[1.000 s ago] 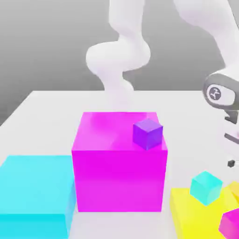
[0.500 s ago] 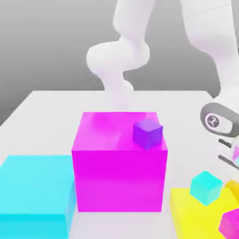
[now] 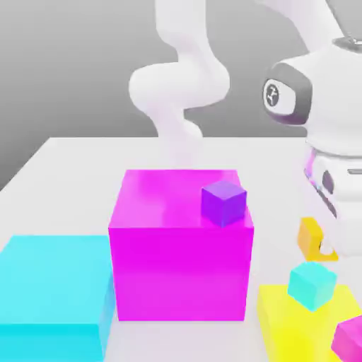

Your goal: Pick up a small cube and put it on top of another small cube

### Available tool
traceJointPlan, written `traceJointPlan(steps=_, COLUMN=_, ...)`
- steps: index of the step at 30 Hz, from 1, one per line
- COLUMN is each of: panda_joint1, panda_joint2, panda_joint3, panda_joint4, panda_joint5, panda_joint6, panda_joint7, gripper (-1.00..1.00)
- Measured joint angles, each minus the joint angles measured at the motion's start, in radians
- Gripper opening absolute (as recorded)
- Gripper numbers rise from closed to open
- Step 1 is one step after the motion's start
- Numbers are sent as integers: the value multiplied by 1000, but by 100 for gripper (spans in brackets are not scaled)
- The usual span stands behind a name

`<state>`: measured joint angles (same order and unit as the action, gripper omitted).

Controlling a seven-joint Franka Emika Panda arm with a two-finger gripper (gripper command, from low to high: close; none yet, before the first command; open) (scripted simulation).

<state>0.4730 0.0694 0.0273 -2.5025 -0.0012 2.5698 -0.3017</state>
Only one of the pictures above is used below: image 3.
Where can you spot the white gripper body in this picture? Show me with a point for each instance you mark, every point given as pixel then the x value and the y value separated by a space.
pixel 349 226

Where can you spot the small orange cube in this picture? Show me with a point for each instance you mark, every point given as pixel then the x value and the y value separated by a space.
pixel 308 237

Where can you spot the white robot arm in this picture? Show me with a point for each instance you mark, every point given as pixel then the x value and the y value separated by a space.
pixel 181 84

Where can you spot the small turquoise cube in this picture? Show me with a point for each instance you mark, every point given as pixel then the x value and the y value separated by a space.
pixel 311 285

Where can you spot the small pink cube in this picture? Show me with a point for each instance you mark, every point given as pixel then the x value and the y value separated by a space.
pixel 349 340

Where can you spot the small purple cube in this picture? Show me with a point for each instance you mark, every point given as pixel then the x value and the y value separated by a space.
pixel 223 203

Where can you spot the large yellow box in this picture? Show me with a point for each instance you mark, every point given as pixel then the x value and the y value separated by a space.
pixel 297 333

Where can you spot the large magenta box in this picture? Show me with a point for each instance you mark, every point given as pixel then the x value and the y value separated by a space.
pixel 181 268

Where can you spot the large cyan box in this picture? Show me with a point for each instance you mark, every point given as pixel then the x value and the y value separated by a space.
pixel 51 282

